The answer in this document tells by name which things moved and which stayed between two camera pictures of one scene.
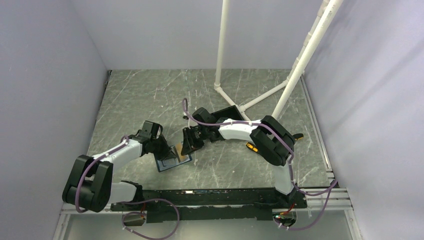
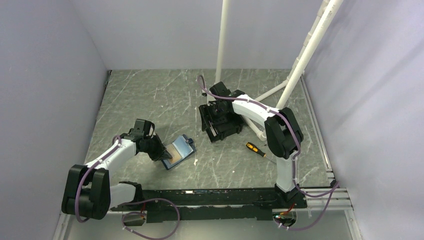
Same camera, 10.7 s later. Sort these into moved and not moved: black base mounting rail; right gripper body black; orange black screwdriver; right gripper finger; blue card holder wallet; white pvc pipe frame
Moved: right gripper body black; right gripper finger; blue card holder wallet
Not moved: black base mounting rail; orange black screwdriver; white pvc pipe frame
